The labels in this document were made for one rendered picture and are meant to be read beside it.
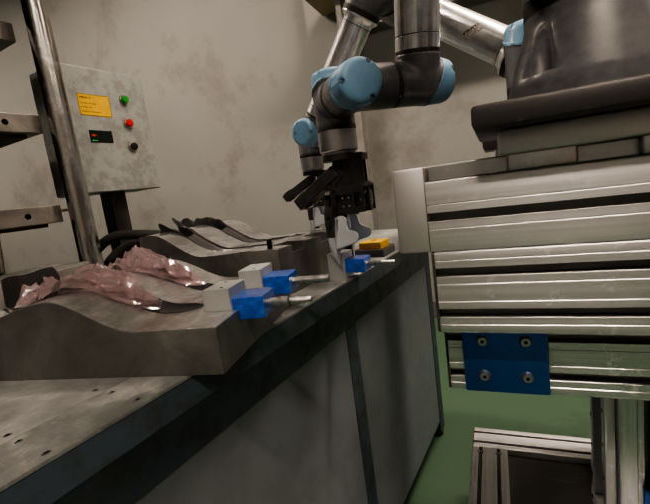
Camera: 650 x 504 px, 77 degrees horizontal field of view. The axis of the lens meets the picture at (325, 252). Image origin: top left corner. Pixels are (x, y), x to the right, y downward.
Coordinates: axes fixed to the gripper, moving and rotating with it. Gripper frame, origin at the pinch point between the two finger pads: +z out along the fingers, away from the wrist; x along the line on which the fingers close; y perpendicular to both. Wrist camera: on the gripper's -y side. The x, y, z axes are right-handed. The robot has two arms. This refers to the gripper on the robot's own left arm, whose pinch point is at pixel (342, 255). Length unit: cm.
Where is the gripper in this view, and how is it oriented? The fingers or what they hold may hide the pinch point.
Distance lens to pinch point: 83.8
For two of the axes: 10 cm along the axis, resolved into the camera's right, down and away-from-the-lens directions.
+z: 1.3, 9.8, 1.5
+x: 4.0, -1.9, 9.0
